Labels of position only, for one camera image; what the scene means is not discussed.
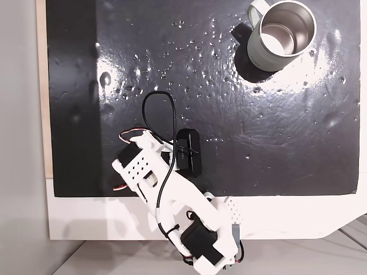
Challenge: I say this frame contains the black oval camera with mount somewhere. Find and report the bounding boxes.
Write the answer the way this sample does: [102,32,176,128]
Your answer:
[174,128,203,178]

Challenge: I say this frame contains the black glossy mat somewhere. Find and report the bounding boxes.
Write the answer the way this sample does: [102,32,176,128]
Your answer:
[45,0,361,198]

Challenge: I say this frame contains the pale green steel-lined mug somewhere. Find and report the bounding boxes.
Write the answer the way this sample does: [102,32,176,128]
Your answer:
[247,0,318,72]

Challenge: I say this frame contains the white board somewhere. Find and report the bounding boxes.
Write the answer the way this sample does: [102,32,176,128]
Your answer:
[45,177,367,241]

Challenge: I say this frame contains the red white motor wires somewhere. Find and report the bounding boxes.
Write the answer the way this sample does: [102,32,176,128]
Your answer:
[119,127,149,144]

